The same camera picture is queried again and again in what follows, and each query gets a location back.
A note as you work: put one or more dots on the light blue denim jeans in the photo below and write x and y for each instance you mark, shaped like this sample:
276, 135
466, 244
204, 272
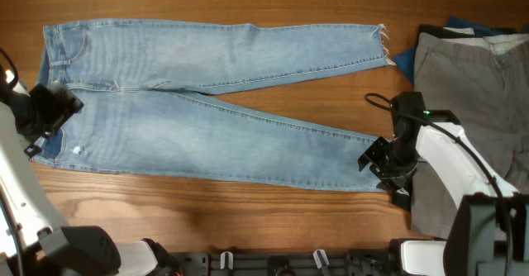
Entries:
151, 93

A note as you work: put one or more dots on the dark blue folded garment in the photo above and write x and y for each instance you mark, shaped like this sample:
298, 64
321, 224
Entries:
405, 60

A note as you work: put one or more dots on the right grey rail clip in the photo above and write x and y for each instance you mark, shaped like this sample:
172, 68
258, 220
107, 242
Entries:
320, 258

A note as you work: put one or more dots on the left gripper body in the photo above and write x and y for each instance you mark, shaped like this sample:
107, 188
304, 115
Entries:
44, 112

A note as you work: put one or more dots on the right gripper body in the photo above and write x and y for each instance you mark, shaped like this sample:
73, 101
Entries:
391, 163

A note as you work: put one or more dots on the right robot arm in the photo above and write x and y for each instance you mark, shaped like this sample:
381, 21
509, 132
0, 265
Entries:
489, 235

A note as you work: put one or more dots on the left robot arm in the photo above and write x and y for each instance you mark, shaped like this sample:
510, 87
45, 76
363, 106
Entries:
35, 237

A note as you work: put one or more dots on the grey folded shorts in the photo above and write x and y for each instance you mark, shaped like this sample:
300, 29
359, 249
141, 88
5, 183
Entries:
484, 82

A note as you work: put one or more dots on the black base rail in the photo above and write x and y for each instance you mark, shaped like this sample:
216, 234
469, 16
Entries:
352, 263

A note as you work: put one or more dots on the left grey rail clip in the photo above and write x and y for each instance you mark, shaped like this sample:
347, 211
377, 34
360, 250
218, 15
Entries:
226, 261

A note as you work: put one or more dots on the grey rail clip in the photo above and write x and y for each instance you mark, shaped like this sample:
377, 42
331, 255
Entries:
226, 261
320, 258

